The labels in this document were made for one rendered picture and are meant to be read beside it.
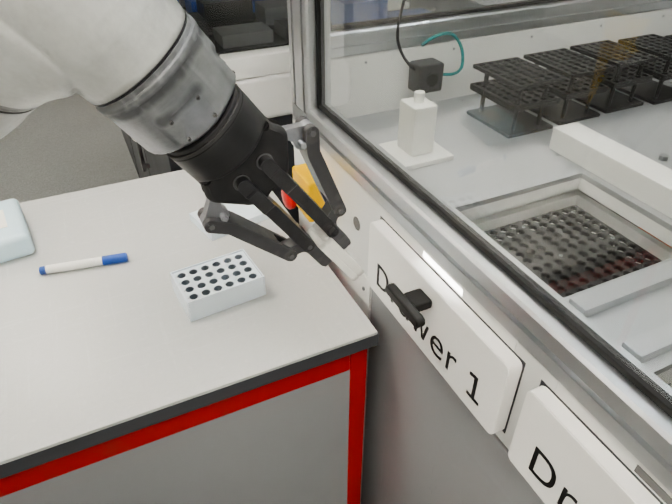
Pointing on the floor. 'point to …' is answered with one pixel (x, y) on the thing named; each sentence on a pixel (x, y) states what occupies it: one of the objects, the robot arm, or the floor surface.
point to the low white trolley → (172, 364)
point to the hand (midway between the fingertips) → (335, 252)
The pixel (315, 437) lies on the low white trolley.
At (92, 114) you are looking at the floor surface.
